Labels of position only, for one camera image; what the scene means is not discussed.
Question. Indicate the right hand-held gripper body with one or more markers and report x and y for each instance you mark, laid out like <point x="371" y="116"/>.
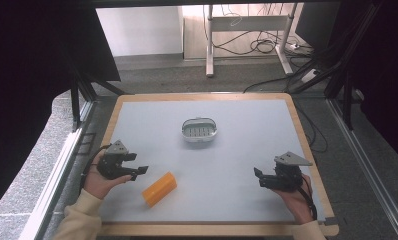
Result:
<point x="285" y="176"/>

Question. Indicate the white desk frame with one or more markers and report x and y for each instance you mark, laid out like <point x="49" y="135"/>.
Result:
<point x="209" y="50"/>

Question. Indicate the black curtain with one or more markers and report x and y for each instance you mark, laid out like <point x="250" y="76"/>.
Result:
<point x="387" y="66"/>
<point x="27" y="66"/>

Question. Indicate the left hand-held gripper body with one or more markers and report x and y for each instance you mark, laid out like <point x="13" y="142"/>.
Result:
<point x="111" y="165"/>

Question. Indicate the person's right hand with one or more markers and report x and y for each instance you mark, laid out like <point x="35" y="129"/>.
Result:
<point x="295" y="203"/>

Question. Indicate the white wall panel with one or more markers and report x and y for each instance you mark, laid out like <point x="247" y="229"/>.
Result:
<point x="140" y="31"/>

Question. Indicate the person's left hand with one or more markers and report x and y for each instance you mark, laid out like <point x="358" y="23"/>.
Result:
<point x="98" y="185"/>

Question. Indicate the wooden table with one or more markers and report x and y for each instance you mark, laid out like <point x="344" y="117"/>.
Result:
<point x="203" y="229"/>

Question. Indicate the white power strip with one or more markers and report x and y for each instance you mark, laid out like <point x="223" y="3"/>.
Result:
<point x="309" y="76"/>

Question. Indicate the grey corner bracket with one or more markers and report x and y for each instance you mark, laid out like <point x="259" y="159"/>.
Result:
<point x="330" y="220"/>

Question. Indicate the black metal strut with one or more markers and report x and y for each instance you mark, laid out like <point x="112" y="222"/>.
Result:
<point x="340" y="63"/>
<point x="75" y="106"/>

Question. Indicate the white oval drain dish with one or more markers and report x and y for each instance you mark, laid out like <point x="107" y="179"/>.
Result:
<point x="199" y="130"/>

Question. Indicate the white table mat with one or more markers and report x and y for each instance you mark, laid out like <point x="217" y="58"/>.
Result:
<point x="217" y="186"/>

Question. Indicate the aluminium frame rail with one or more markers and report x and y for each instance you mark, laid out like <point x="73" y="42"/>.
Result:
<point x="370" y="166"/>
<point x="58" y="176"/>

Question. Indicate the orange cylindrical object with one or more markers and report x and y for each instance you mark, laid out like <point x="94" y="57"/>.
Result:
<point x="159" y="189"/>

